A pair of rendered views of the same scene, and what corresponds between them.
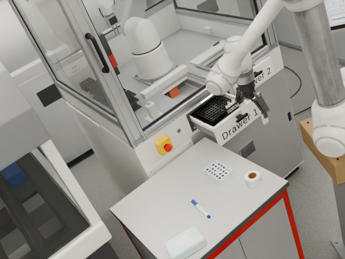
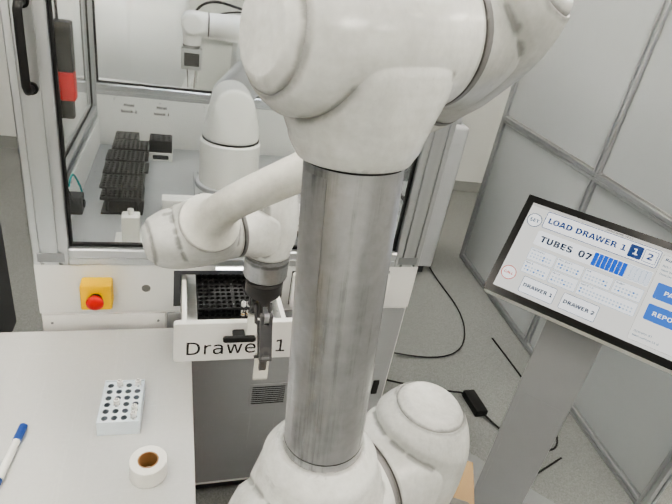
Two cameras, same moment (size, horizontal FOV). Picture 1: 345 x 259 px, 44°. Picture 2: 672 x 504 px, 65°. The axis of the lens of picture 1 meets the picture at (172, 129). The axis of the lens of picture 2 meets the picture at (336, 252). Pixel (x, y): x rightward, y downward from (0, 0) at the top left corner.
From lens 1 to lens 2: 101 cm
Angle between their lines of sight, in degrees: 6
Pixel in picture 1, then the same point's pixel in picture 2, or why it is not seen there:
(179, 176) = (76, 362)
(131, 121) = (51, 214)
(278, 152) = not seen: hidden behind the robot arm
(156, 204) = not seen: outside the picture
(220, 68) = (180, 211)
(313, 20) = (332, 212)
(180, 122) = (157, 277)
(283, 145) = not seen: hidden behind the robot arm
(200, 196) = (49, 426)
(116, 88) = (44, 137)
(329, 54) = (340, 335)
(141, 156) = (43, 286)
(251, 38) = (259, 186)
